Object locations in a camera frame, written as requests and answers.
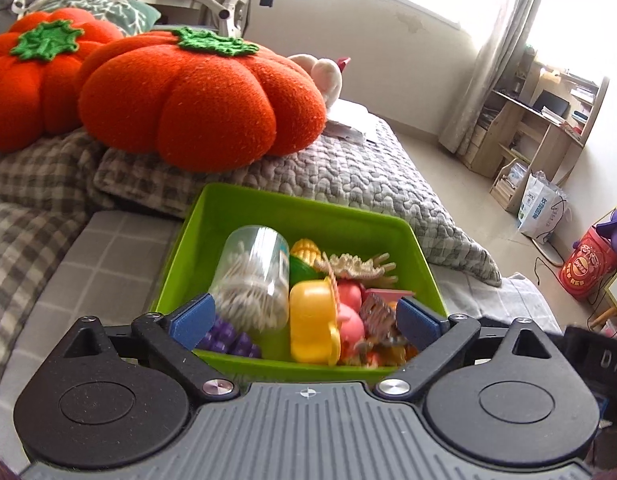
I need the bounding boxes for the white shopping bag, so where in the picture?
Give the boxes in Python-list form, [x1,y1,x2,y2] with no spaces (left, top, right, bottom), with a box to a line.
[518,171,566,246]

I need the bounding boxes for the pink toy book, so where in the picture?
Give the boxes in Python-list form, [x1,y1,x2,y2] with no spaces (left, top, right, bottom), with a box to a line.
[363,287,416,306]

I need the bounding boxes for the yellow toy pot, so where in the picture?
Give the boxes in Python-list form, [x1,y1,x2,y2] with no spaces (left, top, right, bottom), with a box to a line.
[288,276,341,366]

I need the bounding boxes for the teal patterned pillow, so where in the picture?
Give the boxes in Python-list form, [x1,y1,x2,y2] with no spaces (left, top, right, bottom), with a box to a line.
[26,0,162,38]

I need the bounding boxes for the dark hair claw clip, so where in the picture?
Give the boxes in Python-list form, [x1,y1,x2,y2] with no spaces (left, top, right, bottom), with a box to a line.
[359,292,399,336]

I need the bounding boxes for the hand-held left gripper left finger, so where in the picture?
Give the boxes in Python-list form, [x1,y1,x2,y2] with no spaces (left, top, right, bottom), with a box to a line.
[36,294,238,403]

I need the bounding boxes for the purple plush toy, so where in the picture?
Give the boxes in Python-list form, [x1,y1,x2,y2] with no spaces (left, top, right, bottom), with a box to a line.
[595,202,617,256]

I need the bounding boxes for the black laptop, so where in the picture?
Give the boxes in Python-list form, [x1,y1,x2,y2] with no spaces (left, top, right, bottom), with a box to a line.
[532,90,571,118]

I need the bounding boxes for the black cable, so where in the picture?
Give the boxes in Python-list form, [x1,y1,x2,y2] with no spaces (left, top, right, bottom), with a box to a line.
[533,200,569,286]

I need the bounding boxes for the white and pink plush toy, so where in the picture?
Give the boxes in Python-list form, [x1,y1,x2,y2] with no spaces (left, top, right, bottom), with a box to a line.
[288,54,350,109]

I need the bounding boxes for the green plastic storage box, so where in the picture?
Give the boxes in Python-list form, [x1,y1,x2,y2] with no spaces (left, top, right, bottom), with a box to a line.
[151,182,449,378]

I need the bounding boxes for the yellow toy corn cob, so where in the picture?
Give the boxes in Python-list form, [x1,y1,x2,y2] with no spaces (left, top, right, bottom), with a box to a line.
[288,238,323,283]

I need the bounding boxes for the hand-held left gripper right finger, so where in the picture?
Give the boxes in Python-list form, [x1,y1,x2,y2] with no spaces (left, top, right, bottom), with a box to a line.
[375,297,575,403]

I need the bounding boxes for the grey checkered blanket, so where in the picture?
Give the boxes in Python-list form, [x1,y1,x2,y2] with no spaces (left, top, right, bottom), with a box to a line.
[0,127,109,406]

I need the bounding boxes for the purple toy grapes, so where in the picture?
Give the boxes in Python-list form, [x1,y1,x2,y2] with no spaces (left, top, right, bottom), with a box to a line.
[196,315,263,359]

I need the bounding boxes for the pink pig toy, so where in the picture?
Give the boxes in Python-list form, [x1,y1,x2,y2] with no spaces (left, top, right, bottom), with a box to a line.
[335,282,367,358]

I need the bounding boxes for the clear cotton swab jar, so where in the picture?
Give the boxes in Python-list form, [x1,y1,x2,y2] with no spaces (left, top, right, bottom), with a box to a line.
[208,226,292,333]

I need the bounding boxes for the orange pumpkin cushion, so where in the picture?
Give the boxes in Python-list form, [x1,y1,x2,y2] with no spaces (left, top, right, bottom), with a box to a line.
[78,27,328,173]
[0,8,124,151]

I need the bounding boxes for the grey curtain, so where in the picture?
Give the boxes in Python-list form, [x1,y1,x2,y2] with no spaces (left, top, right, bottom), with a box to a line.
[438,0,554,153]

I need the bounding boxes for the white office chair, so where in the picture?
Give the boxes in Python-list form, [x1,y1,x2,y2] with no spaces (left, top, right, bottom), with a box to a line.
[208,0,279,41]

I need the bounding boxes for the grey quilted blanket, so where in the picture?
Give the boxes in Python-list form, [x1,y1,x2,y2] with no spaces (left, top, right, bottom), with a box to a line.
[93,120,503,288]

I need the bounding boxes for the red bag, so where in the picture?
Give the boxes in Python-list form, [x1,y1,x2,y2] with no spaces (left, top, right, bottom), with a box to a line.
[559,225,617,301]

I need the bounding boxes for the wooden desk shelf unit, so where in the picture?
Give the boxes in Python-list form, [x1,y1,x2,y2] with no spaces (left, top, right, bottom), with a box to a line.
[461,47,609,213]

